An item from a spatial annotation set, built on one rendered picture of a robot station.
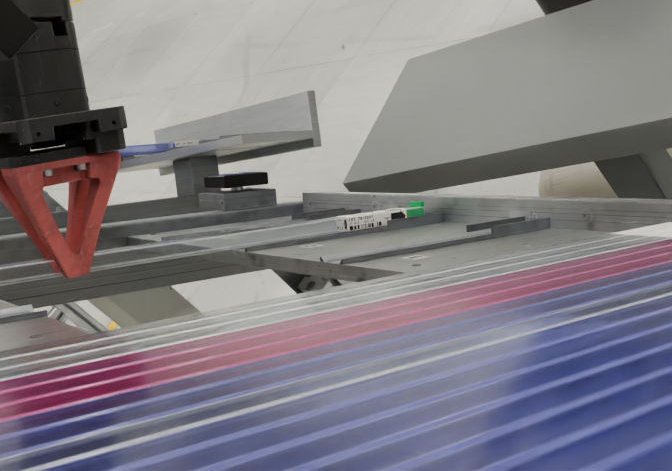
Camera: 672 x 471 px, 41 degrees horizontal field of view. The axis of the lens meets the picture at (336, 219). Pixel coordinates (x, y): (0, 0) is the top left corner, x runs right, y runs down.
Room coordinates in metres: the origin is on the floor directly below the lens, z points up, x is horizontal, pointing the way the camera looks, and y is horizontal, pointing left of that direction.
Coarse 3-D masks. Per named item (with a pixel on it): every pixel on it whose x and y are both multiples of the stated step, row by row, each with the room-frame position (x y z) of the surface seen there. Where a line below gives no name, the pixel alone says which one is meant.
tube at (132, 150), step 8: (152, 144) 1.04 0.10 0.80; (160, 144) 1.04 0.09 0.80; (168, 144) 1.04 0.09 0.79; (176, 144) 1.05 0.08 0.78; (184, 144) 1.05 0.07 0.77; (192, 144) 1.06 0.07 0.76; (120, 152) 1.02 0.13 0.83; (128, 152) 1.02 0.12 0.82; (136, 152) 1.02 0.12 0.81; (144, 152) 1.03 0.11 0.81; (152, 152) 1.03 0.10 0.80; (160, 152) 1.04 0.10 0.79
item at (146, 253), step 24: (408, 216) 0.61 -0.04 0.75; (192, 240) 0.55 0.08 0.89; (216, 240) 0.56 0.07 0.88; (240, 240) 0.56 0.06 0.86; (264, 240) 0.57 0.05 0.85; (288, 240) 0.57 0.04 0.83; (24, 264) 0.52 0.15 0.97; (48, 264) 0.52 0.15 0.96; (96, 264) 0.53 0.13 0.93; (120, 264) 0.54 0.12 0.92
